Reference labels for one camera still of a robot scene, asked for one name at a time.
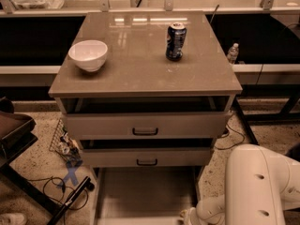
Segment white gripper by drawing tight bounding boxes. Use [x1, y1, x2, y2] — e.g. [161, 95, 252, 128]
[179, 207, 201, 225]

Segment grey drawer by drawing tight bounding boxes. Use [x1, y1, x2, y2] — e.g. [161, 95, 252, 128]
[80, 148, 212, 168]
[90, 167, 198, 225]
[62, 112, 231, 140]

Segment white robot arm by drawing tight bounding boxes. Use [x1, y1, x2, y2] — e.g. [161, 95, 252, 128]
[181, 144, 300, 225]

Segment grey drawer cabinet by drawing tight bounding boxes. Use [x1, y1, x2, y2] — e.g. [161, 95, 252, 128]
[48, 10, 243, 186]

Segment black stand leg left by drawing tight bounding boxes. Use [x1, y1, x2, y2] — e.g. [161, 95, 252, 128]
[47, 176, 95, 225]

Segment blue tape cross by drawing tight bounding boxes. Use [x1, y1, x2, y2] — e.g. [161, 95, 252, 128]
[58, 160, 83, 187]

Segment black table leg right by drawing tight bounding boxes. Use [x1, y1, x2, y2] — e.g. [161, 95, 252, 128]
[232, 97, 259, 145]

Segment clear plastic water bottle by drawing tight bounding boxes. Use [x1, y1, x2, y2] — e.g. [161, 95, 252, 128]
[227, 43, 239, 64]

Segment blue soda can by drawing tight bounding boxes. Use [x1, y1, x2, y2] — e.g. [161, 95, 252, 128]
[165, 22, 187, 61]

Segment white ceramic bowl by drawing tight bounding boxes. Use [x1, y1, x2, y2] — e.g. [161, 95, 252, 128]
[68, 40, 108, 72]

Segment dark chair left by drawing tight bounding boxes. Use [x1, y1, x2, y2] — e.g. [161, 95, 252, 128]
[0, 97, 59, 215]

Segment black floor cable right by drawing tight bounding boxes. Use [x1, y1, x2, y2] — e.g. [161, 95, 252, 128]
[215, 111, 246, 151]

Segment wire basket with items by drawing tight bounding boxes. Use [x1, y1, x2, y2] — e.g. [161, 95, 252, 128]
[49, 120, 82, 165]

